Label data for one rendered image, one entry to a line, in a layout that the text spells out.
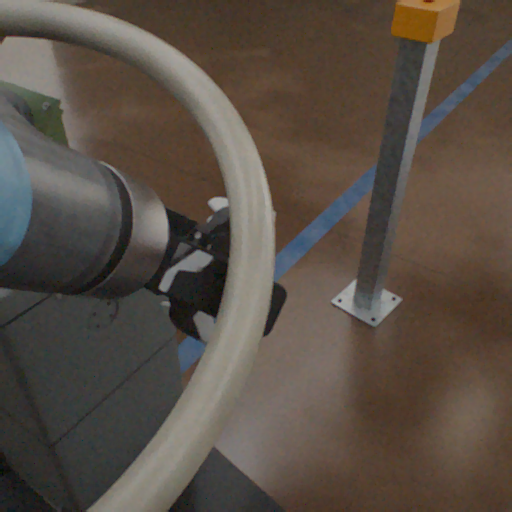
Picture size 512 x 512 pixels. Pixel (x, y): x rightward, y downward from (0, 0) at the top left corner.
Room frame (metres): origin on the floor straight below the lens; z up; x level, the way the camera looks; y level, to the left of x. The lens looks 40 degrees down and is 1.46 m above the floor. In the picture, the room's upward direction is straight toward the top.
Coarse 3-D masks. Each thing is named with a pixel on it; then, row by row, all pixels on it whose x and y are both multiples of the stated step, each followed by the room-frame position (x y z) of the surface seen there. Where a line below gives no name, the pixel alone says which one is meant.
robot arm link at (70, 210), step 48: (0, 96) 0.28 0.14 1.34; (0, 144) 0.22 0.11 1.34; (48, 144) 0.25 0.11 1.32; (0, 192) 0.20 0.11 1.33; (48, 192) 0.22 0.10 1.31; (96, 192) 0.25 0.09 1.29; (0, 240) 0.20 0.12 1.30; (48, 240) 0.21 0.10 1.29; (96, 240) 0.24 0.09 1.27; (0, 288) 0.21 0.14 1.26; (48, 288) 0.22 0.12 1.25
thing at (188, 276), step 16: (176, 240) 0.32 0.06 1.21; (176, 256) 0.31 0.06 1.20; (192, 256) 0.31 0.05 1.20; (208, 256) 0.31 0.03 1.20; (160, 272) 0.30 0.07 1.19; (176, 272) 0.30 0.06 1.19; (192, 272) 0.30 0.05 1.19; (208, 272) 0.30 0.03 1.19; (224, 272) 0.30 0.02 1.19; (160, 288) 0.29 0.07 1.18; (176, 288) 0.29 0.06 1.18; (192, 288) 0.29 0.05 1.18; (208, 288) 0.30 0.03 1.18; (272, 288) 0.30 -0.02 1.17; (192, 304) 0.29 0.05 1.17; (208, 304) 0.29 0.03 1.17; (272, 304) 0.29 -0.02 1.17; (272, 320) 0.29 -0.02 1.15
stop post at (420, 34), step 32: (416, 0) 1.48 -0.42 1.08; (448, 0) 1.47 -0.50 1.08; (416, 32) 1.42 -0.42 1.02; (448, 32) 1.46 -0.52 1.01; (416, 64) 1.43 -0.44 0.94; (416, 96) 1.42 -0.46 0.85; (384, 128) 1.47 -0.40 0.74; (416, 128) 1.46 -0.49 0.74; (384, 160) 1.46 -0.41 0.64; (384, 192) 1.44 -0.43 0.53; (384, 224) 1.43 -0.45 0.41; (384, 256) 1.44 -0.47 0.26; (352, 288) 1.54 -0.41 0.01
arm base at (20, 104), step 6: (0, 90) 0.90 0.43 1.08; (6, 90) 0.91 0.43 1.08; (6, 96) 0.89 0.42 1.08; (12, 96) 0.90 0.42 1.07; (18, 96) 0.92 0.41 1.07; (12, 102) 0.88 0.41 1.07; (18, 102) 0.89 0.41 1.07; (24, 102) 0.91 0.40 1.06; (18, 108) 0.88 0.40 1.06; (24, 108) 0.89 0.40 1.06; (24, 114) 0.87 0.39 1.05; (30, 114) 0.89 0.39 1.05; (30, 120) 0.87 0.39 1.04
